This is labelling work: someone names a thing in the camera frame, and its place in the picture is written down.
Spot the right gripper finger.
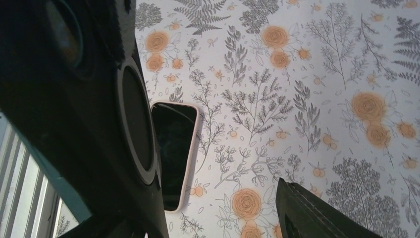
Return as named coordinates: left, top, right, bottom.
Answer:
left=275, top=178, right=380, bottom=238

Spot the black phone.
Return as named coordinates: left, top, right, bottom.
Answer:
left=0, top=0, right=169, bottom=238

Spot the phone with pink case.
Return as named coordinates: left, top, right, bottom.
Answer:
left=151, top=101, right=199, bottom=213

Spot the floral patterned table mat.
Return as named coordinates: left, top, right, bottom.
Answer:
left=136, top=0, right=420, bottom=238

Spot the aluminium rail frame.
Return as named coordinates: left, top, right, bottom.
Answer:
left=0, top=115, right=59, bottom=238

